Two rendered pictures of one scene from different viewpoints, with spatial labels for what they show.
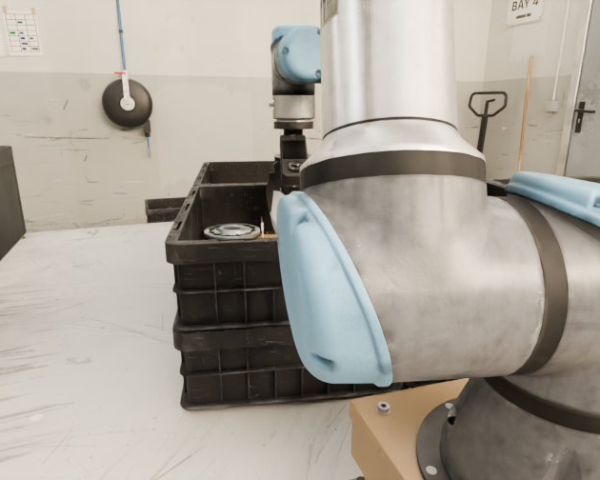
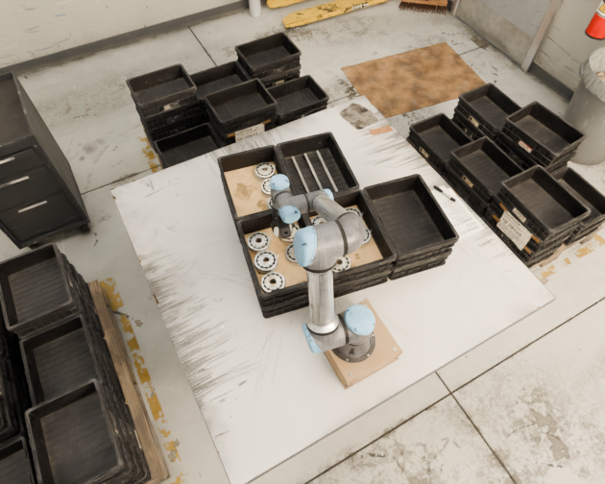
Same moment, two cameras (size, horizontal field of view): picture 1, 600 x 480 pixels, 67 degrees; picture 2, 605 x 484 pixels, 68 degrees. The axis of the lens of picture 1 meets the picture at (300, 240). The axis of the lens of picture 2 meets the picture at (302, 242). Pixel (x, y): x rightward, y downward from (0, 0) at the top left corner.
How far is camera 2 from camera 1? 1.52 m
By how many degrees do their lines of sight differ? 41
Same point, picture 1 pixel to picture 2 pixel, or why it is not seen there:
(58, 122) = not seen: outside the picture
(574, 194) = (350, 327)
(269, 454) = (292, 328)
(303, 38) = (289, 216)
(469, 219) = (334, 336)
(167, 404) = (257, 315)
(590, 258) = (352, 335)
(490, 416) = not seen: hidden behind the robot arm
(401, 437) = not seen: hidden behind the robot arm
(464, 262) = (333, 341)
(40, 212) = not seen: outside the picture
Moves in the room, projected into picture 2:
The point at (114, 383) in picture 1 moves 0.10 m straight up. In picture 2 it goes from (236, 308) to (233, 299)
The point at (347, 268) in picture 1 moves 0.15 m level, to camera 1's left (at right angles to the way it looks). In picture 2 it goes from (317, 348) to (276, 354)
